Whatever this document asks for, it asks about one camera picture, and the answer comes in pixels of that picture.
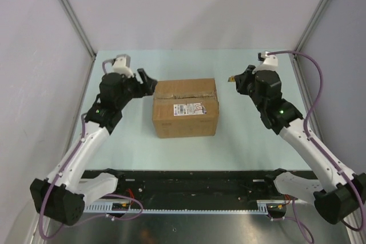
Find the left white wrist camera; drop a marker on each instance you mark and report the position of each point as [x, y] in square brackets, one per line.
[121, 65]

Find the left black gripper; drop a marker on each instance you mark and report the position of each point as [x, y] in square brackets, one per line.
[148, 85]

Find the white slotted cable duct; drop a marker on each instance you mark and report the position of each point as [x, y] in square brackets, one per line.
[105, 207]

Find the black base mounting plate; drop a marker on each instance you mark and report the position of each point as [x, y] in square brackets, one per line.
[196, 190]

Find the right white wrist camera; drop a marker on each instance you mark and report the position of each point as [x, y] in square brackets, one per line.
[267, 62]

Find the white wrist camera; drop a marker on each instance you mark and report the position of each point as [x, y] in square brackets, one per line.
[121, 65]
[267, 62]

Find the aluminium frame post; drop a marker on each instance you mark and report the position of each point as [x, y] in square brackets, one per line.
[313, 22]
[77, 26]

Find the right aluminium side rail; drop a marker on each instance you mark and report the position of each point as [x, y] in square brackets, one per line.
[305, 93]

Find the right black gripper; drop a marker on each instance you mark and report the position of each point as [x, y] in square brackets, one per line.
[242, 79]

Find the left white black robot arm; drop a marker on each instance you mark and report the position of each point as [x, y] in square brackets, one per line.
[61, 196]

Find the left aluminium frame post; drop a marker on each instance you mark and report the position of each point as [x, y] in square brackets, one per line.
[77, 26]

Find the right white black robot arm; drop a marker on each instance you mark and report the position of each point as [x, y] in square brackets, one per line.
[337, 190]

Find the yellow utility knife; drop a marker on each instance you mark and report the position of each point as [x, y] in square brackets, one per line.
[231, 79]

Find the brown cardboard express box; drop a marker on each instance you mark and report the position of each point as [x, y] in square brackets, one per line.
[185, 108]

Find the right aluminium frame post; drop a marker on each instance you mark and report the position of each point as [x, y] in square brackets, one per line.
[313, 22]

